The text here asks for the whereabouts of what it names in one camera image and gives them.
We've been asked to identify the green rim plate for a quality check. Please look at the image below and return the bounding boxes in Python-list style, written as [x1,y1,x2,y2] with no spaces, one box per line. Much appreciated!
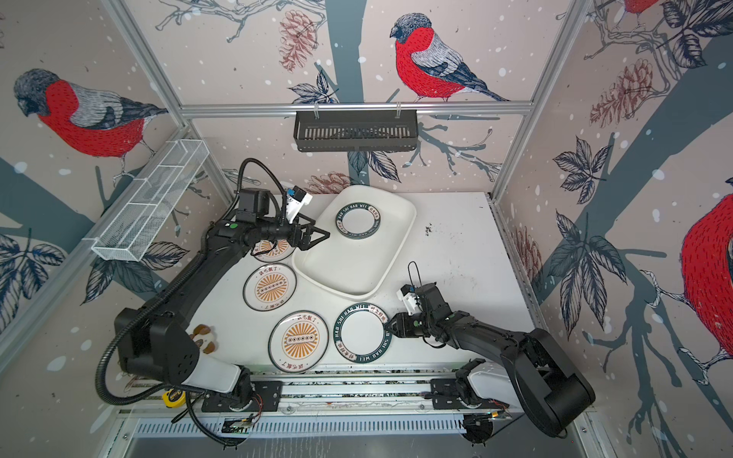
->
[332,303,392,364]
[335,202,382,240]

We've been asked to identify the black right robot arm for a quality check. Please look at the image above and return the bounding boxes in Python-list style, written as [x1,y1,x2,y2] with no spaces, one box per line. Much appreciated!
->
[384,282,596,437]

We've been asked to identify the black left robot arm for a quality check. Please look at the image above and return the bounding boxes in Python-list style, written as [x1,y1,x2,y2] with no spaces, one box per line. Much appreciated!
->
[95,187,330,405]

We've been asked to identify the white plastic bin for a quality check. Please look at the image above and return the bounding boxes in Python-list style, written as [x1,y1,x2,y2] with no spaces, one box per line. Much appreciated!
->
[293,185,417,302]

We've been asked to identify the orange sunburst plate back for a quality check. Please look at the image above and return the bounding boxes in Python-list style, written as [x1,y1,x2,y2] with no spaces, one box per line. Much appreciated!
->
[252,240,295,263]

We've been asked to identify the orange sunburst plate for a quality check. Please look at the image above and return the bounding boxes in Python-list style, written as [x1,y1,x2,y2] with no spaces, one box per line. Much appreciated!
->
[252,240,295,263]
[242,263,297,312]
[268,311,329,373]

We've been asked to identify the orange sunburst plate middle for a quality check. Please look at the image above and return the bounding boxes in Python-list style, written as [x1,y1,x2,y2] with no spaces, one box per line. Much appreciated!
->
[242,263,297,312]

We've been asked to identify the orange sunburst plate front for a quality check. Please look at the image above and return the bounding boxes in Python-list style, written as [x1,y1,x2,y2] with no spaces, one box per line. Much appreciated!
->
[268,311,329,373]

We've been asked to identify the brown toy figure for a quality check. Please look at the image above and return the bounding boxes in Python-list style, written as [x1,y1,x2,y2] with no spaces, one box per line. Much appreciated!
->
[190,324,217,354]

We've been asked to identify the yellow tape measure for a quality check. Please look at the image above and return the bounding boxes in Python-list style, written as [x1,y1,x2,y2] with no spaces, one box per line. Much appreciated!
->
[161,389,186,408]

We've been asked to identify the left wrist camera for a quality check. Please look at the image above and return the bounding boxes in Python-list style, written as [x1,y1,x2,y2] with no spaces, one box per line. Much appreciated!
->
[286,186,312,223]

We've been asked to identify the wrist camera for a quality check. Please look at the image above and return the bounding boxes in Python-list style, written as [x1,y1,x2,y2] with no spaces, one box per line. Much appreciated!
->
[286,186,312,223]
[396,284,421,316]

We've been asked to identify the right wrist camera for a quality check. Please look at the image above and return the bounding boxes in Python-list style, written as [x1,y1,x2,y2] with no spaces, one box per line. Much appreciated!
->
[396,284,421,316]

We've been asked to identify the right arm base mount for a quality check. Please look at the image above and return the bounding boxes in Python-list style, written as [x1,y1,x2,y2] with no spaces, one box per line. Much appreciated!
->
[423,358,510,410]

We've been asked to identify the black hanging wire basket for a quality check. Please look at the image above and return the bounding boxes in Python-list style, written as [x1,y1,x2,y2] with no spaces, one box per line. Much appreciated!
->
[293,110,419,153]

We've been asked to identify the aluminium frame crossbar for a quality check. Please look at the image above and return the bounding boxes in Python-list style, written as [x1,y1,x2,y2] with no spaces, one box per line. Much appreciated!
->
[179,101,534,119]

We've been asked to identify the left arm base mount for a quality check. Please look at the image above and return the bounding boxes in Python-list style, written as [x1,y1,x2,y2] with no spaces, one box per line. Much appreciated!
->
[202,381,284,414]

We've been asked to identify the white mesh wall shelf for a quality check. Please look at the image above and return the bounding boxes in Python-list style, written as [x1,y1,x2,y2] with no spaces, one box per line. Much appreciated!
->
[92,139,209,261]

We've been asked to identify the black corrugated cable hose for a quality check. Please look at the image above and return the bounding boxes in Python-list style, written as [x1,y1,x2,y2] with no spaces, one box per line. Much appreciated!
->
[94,268,202,406]

